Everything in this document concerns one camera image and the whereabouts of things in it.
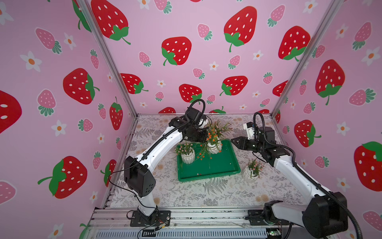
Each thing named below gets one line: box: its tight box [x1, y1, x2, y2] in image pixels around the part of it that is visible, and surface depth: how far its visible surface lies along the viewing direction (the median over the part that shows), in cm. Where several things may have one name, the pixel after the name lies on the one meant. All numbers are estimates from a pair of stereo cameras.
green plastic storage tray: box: [176, 139, 242, 183], surface depth 92 cm
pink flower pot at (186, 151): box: [174, 141, 196, 165], surface depth 92 cm
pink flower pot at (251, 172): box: [242, 158, 265, 184], surface depth 83 cm
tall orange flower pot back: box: [206, 136, 223, 147], surface depth 77 cm
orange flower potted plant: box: [196, 127, 223, 161], surface depth 73 cm
